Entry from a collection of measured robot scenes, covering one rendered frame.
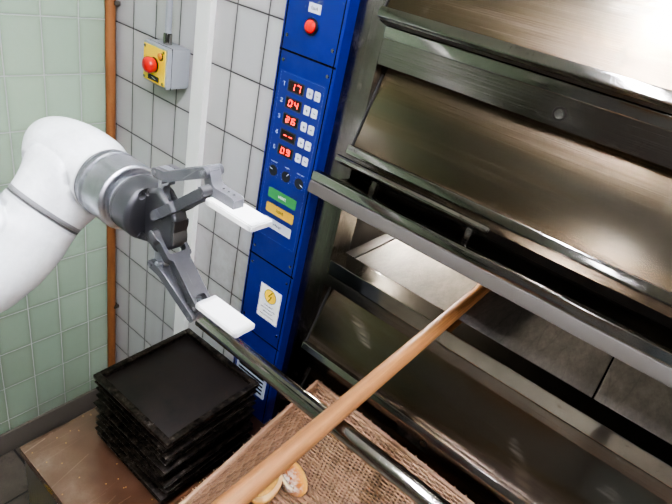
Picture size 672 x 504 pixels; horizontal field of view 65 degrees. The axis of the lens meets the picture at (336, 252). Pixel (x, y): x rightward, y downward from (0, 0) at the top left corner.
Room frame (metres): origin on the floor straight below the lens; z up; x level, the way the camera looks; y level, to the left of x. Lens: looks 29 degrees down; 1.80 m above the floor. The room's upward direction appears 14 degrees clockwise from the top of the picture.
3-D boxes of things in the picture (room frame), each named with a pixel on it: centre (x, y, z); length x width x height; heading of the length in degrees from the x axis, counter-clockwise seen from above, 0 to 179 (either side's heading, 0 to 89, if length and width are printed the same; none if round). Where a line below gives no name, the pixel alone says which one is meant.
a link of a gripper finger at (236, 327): (0.48, 0.11, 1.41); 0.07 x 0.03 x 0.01; 58
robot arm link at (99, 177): (0.59, 0.28, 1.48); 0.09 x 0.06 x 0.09; 148
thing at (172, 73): (1.35, 0.54, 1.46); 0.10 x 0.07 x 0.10; 58
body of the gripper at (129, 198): (0.55, 0.22, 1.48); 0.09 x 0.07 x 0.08; 58
